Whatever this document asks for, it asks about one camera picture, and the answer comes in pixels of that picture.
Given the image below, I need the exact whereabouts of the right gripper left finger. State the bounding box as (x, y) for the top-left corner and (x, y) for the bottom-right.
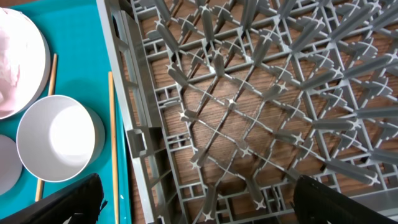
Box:
(1, 173), (106, 224)

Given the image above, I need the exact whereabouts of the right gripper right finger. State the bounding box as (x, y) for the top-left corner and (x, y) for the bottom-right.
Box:
(293, 175), (395, 224)

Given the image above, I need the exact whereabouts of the grey-green bowl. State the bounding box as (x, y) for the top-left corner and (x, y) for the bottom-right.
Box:
(16, 95), (106, 182)

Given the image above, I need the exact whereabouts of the pink small bowl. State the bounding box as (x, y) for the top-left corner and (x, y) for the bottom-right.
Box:
(0, 135), (22, 195)

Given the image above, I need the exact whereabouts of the white napkin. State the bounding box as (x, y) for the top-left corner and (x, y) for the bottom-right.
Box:
(1, 28), (21, 103)

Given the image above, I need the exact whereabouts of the grey dishwasher rack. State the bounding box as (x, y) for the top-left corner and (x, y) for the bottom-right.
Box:
(97, 0), (397, 223)

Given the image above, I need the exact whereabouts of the left wooden chopstick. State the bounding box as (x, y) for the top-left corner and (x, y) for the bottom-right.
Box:
(35, 54), (58, 202)

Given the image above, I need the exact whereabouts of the wooden chopstick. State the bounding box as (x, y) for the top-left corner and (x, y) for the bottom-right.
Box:
(35, 54), (58, 202)
(108, 72), (120, 224)

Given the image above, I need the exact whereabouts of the right wooden chopstick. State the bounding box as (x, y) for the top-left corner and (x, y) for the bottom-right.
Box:
(108, 72), (120, 224)

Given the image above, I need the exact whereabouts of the large white plate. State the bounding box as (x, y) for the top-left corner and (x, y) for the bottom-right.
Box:
(1, 7), (51, 119)

